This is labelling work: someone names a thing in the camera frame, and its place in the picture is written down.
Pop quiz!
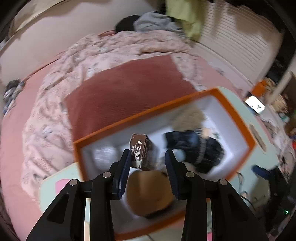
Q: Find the grey patterned clothes pile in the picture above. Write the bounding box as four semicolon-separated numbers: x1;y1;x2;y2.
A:
3;79;22;105

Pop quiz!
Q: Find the beige fabric pile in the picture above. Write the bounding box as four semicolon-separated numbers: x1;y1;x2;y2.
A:
264;77;289;114

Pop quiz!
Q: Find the light green garment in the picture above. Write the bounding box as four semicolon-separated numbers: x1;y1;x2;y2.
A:
165;0;205;41

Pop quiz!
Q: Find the white slatted panel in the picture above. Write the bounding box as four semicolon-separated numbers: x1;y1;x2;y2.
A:
199;2;285;86

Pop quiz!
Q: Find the lit smartphone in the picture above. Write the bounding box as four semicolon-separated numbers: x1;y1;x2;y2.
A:
244;95;265;114

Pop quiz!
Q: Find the small orange box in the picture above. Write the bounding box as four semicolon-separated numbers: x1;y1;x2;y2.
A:
252;80;266;96

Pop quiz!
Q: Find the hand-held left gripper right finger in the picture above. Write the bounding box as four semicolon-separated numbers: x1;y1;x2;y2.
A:
165;150;274;241

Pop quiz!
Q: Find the red-brown pillow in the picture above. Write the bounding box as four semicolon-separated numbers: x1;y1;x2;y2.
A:
64;56;197;142

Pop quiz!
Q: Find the pink floral quilt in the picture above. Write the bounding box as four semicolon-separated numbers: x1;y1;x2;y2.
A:
21;30;208;197

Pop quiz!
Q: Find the grey garment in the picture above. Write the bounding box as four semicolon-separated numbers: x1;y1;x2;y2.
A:
134;12;183;33

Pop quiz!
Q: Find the mint green lap table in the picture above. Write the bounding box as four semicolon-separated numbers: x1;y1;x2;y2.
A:
38;87;285;241

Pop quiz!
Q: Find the small brown printed box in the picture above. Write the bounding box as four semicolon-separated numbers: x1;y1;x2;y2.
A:
129;133;160;172

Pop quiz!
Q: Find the round tan plush toy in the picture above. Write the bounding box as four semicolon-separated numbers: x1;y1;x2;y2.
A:
126;170;178;219

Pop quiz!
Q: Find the orange cardboard box white inside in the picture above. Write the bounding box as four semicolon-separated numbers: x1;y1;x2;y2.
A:
73;88;257;241

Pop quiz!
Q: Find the clear crinkly plastic ball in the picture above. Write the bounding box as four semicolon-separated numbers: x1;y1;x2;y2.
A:
92;146;121;169

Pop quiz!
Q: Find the beige fluffy pompom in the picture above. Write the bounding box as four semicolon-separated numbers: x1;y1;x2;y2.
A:
172;104;206;135

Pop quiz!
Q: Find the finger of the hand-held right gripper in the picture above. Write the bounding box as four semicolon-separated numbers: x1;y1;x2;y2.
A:
252;164;272;182

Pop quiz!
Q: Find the black garment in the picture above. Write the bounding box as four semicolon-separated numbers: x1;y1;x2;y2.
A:
115;15;139;33

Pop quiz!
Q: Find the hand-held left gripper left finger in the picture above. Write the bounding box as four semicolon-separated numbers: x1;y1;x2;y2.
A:
26;149;132;241

